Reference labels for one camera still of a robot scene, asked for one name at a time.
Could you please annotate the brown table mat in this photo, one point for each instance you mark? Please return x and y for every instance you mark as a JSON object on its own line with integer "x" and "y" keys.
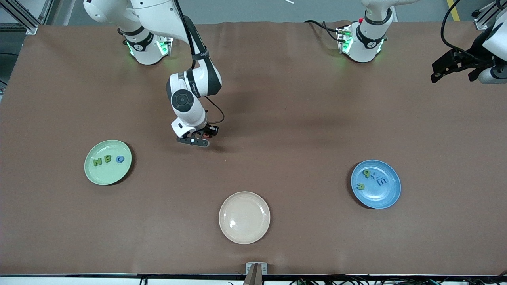
{"x": 253, "y": 178}

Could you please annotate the grey metal camera bracket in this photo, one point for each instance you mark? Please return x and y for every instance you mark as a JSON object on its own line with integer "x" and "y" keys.
{"x": 256, "y": 269}

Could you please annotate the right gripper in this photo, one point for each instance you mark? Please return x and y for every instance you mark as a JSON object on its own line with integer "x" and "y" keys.
{"x": 207, "y": 130}

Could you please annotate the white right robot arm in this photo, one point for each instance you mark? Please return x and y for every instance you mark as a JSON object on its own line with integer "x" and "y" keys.
{"x": 158, "y": 16}

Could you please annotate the green letter q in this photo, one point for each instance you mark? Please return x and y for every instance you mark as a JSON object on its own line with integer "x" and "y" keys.
{"x": 369, "y": 174}

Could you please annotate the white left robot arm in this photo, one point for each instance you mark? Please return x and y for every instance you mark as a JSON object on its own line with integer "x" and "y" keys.
{"x": 368, "y": 39}

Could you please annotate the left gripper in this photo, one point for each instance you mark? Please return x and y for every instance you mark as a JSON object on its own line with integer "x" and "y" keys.
{"x": 470, "y": 58}

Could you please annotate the aluminium frame profile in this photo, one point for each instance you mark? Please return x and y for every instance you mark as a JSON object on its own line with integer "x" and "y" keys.
{"x": 483, "y": 16}
{"x": 23, "y": 16}

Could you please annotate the blue letter m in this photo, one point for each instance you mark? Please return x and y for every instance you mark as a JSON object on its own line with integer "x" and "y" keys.
{"x": 382, "y": 182}

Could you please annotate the beige plate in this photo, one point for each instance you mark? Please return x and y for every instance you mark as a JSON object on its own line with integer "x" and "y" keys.
{"x": 244, "y": 217}

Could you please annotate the light green plate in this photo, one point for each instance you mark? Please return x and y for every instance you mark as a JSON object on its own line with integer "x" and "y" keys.
{"x": 107, "y": 176}

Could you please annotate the blue plate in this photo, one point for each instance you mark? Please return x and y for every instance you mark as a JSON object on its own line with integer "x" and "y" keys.
{"x": 380, "y": 198}

